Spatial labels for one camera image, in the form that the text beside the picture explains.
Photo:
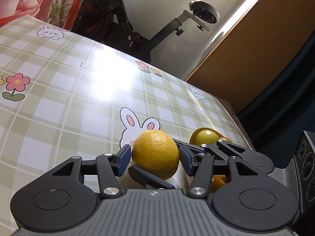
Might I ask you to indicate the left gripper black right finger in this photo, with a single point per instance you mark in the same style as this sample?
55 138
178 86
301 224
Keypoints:
199 166

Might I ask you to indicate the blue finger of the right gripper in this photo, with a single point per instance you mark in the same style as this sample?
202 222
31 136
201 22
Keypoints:
194 149
147 179

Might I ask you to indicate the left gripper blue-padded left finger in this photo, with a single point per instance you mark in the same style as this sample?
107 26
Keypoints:
109 166

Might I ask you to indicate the large yellow orange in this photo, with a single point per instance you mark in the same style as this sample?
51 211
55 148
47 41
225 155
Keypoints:
157 153

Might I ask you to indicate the green apple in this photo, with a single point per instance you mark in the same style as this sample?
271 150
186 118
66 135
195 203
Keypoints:
194 134

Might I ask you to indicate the dark orange with stem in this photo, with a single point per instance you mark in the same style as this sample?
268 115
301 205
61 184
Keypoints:
217 182

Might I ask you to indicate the yellow-green apple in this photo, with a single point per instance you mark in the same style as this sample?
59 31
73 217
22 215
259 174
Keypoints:
206 137

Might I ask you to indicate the brownish orange on plate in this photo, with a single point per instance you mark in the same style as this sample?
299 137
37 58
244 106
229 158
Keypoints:
224 139

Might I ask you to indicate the green plaid tablecloth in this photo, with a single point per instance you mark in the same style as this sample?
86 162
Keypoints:
64 95

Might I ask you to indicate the brown wooden door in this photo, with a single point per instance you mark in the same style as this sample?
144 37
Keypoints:
253 53

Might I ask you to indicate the black exercise bike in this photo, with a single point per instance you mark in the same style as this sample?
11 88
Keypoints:
136 27

